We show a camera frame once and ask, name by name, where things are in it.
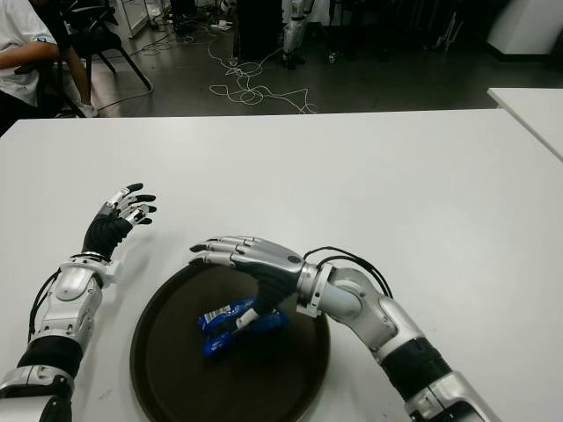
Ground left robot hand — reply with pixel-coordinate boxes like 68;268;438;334
82;182;158;263

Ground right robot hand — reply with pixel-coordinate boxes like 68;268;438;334
188;235;307;338

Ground blue Oreo packet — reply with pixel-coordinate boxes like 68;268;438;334
196;296;289;361

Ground dark round tray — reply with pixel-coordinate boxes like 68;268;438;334
130;258;333;422

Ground black chair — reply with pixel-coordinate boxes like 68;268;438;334
34;0;153;118

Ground seated person white shirt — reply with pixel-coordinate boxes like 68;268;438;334
0;0;99;135

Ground white board panel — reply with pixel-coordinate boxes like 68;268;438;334
116;0;149;40

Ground silver humanoid robot legs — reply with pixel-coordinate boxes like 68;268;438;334
281;0;315;69

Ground black cabinet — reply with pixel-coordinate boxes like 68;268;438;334
236;0;285;63

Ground white side table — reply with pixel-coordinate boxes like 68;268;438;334
486;87;563;162

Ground white counter block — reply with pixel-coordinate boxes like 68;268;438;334
486;0;563;59

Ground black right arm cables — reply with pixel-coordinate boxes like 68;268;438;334
303;245;393;301

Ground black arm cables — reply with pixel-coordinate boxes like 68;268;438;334
26;270;61;345
303;245;393;301

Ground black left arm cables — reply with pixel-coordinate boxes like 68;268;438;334
26;270;61;345

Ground white cable on floor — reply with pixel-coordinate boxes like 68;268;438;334
207;25;318;115

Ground silver folded frame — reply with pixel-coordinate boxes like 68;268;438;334
435;11;464;52

